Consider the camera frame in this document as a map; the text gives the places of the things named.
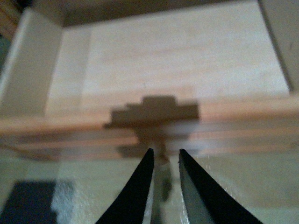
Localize wooden drawer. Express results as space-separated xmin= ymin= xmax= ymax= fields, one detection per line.
xmin=0 ymin=0 xmax=299 ymax=208

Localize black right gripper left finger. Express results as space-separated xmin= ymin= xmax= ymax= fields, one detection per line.
xmin=96 ymin=148 xmax=154 ymax=224

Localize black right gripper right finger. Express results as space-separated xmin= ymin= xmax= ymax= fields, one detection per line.
xmin=179 ymin=149 xmax=261 ymax=224

